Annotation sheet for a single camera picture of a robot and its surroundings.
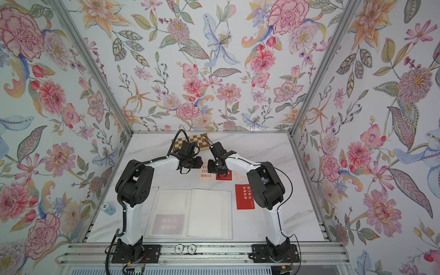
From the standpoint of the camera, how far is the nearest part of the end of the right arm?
742 mm

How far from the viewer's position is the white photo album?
31.5 inches

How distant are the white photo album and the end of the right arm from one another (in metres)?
0.14
